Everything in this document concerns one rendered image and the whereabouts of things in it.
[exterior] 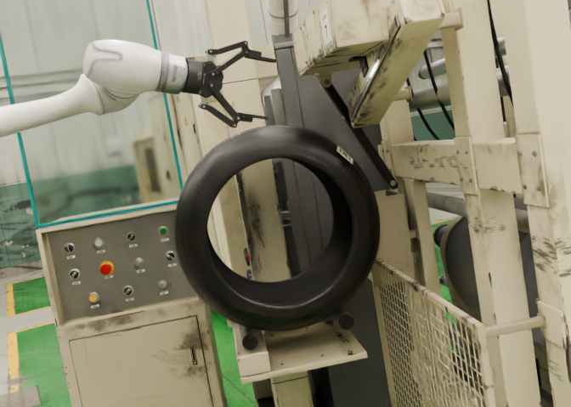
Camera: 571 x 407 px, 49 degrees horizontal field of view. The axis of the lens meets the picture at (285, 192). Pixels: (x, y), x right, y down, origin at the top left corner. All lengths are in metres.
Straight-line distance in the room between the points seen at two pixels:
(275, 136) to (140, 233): 0.87
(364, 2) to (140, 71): 0.55
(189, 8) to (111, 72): 10.12
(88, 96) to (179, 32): 9.84
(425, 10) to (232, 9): 0.84
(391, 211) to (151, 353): 1.04
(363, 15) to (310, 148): 0.41
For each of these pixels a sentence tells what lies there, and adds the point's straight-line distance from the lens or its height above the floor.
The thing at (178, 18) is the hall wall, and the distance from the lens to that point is 11.38.
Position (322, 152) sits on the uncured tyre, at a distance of 1.74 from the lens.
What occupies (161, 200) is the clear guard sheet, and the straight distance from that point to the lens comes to 2.38.
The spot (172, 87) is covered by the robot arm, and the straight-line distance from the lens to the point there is 1.41.
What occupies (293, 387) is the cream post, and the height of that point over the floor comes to 0.59.
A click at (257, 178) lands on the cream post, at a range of 2.09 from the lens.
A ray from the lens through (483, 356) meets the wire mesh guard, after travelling 1.41.
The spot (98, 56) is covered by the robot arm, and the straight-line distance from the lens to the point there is 1.37.
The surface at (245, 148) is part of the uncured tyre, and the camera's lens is 1.72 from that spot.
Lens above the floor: 1.46
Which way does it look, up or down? 5 degrees down
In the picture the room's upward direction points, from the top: 10 degrees counter-clockwise
